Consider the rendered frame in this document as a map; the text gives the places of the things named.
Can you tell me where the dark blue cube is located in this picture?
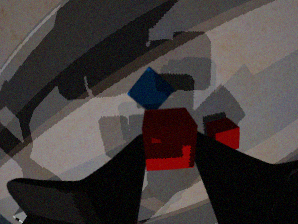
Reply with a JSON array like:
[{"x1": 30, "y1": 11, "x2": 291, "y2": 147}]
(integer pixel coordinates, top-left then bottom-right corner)
[{"x1": 128, "y1": 67, "x2": 174, "y2": 111}]

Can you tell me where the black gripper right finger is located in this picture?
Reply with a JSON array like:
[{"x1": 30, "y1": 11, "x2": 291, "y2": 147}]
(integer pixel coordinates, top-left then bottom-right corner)
[{"x1": 194, "y1": 131, "x2": 298, "y2": 224}]

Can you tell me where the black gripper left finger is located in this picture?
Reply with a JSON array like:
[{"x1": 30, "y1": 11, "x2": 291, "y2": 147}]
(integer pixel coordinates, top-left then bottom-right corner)
[{"x1": 7, "y1": 135, "x2": 146, "y2": 224}]

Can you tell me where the dark red cube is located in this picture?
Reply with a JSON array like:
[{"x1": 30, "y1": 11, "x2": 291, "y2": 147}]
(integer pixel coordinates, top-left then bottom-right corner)
[
  {"x1": 206, "y1": 117, "x2": 239, "y2": 149},
  {"x1": 142, "y1": 108, "x2": 197, "y2": 171}
]

